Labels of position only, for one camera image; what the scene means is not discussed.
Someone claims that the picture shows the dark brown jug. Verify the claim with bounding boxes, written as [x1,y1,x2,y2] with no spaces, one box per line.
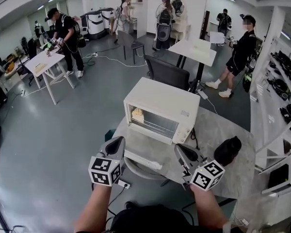
[213,135,243,167]

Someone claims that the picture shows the black office chair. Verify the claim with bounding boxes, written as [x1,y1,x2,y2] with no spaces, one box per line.
[143,54,191,92]

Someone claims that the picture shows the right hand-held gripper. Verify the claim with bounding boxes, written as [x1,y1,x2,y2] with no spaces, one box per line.
[174,144,226,191]

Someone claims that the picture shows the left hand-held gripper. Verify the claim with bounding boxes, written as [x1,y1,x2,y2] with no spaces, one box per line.
[88,136,126,187]

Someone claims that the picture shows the person's black shirt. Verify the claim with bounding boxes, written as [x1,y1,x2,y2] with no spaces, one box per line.
[74,203,234,233]

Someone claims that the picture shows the white machine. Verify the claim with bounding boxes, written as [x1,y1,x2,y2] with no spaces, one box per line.
[98,7,116,32]
[80,10,105,40]

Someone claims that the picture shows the white toaster oven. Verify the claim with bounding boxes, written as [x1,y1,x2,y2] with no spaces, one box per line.
[123,77,201,146]

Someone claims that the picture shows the person's left forearm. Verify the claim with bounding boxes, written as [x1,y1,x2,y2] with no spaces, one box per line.
[74,182,113,233]

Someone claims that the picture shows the grey marble table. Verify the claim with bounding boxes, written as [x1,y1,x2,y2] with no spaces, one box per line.
[111,107,257,200]

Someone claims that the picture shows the black oven power cord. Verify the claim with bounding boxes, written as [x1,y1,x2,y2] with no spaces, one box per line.
[190,127,200,150]

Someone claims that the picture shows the person's right forearm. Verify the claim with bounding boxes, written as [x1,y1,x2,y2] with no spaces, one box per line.
[190,184,230,231]

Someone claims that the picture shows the white floor cable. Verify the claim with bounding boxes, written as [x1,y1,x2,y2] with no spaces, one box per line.
[83,53,149,68]

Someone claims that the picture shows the white shelf rack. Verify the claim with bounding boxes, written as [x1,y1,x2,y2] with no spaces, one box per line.
[249,36,291,197]

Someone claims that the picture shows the white standing desk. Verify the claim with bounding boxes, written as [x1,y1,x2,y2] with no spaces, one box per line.
[168,38,217,92]

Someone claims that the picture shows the grey dining chair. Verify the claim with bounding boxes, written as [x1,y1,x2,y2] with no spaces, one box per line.
[116,30,146,65]

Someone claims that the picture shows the white wooden table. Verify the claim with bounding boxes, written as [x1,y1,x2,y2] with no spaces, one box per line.
[25,50,76,106]

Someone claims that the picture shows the sliced bread loaf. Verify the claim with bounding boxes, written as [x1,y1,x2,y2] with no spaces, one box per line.
[131,107,146,124]

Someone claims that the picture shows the grey round chair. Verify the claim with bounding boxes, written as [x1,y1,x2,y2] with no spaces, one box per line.
[124,155,172,188]

